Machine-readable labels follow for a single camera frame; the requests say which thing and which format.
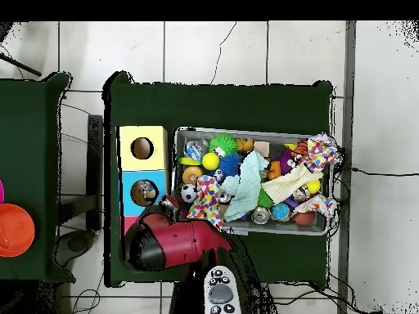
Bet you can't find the colourful polka-dot cloth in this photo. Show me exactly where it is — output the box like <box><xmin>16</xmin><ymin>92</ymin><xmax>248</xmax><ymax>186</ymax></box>
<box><xmin>187</xmin><ymin>174</ymin><xmax>225</xmax><ymax>230</ymax></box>

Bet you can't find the wooden box with three holes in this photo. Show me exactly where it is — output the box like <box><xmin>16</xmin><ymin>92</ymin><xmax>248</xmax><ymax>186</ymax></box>
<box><xmin>117</xmin><ymin>125</ymin><xmax>170</xmax><ymax>236</ymax></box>

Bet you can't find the shallow clear mesh bin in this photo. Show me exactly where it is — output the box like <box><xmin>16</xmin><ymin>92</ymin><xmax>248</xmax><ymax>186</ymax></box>
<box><xmin>171</xmin><ymin>127</ymin><xmax>341</xmax><ymax>236</ymax></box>

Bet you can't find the yellow ball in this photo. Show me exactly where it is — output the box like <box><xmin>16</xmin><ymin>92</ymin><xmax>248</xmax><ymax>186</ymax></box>
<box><xmin>201</xmin><ymin>152</ymin><xmax>220</xmax><ymax>171</ymax></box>

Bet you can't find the wooden burger toy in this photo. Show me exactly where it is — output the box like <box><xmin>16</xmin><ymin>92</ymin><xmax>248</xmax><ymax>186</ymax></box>
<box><xmin>182</xmin><ymin>166</ymin><xmax>204</xmax><ymax>186</ymax></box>

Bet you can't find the small soccer ball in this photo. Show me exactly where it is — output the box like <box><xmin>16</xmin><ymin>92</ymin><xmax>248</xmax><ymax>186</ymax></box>
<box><xmin>180</xmin><ymin>183</ymin><xmax>200</xmax><ymax>204</ymax></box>

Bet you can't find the mint green knit cloth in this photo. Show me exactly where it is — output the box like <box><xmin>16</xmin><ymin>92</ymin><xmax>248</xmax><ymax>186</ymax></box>
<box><xmin>223</xmin><ymin>151</ymin><xmax>269</xmax><ymax>222</ymax></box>

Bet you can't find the green spiky ball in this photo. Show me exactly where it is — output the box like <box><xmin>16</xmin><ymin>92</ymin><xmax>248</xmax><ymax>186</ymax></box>
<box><xmin>257</xmin><ymin>189</ymin><xmax>274</xmax><ymax>210</ymax></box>

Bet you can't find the dark green tablecloth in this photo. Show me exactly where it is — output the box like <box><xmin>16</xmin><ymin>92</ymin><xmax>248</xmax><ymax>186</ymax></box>
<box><xmin>103</xmin><ymin>70</ymin><xmax>335</xmax><ymax>289</ymax></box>

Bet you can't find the cream cloth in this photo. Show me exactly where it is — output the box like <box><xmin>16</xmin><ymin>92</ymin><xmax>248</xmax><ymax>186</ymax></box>
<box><xmin>261</xmin><ymin>163</ymin><xmax>325</xmax><ymax>205</ymax></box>

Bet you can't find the red-brown ball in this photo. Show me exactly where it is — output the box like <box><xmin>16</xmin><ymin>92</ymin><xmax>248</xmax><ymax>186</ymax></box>
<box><xmin>294</xmin><ymin>211</ymin><xmax>317</xmax><ymax>227</ymax></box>

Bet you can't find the black floor stand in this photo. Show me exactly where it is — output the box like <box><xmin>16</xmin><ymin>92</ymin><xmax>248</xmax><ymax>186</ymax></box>
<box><xmin>55</xmin><ymin>114</ymin><xmax>105</xmax><ymax>268</ymax></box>

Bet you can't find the dark green side table cloth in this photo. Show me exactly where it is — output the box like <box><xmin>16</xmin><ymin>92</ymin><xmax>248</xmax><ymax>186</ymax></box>
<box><xmin>0</xmin><ymin>71</ymin><xmax>76</xmax><ymax>284</ymax></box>

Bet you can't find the orange plate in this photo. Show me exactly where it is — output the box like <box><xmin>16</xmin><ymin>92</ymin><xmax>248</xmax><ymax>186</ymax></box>
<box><xmin>0</xmin><ymin>204</ymin><xmax>36</xmax><ymax>258</ymax></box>

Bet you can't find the black tripod leg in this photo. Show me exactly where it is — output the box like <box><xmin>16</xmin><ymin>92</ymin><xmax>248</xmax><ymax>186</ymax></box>
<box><xmin>0</xmin><ymin>52</ymin><xmax>43</xmax><ymax>79</ymax></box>

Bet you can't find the thin black floor cable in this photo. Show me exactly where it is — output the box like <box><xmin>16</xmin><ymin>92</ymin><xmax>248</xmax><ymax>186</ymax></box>
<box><xmin>210</xmin><ymin>21</ymin><xmax>238</xmax><ymax>85</ymax></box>

